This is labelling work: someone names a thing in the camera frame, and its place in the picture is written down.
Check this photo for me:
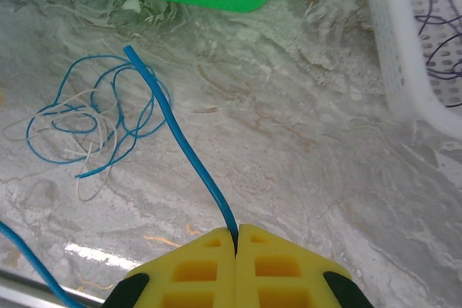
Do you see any dark purple cable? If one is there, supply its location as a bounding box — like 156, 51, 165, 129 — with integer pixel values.
407, 0, 462, 109

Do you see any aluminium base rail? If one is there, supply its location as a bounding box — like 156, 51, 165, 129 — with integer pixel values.
0, 270, 109, 308

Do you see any white plastic basket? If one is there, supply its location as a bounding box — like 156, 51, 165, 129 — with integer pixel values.
360, 0, 462, 140

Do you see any light blue cable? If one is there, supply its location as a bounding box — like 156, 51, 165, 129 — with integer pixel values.
25, 54, 173, 179

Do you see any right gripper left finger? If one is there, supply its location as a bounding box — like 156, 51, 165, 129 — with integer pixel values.
103, 226, 237, 308

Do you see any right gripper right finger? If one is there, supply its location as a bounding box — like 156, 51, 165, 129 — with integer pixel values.
235, 223, 375, 308

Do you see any dark blue cable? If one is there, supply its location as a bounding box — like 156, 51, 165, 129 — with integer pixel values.
0, 45, 240, 308

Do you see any white cable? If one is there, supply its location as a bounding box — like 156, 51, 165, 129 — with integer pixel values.
2, 87, 118, 203

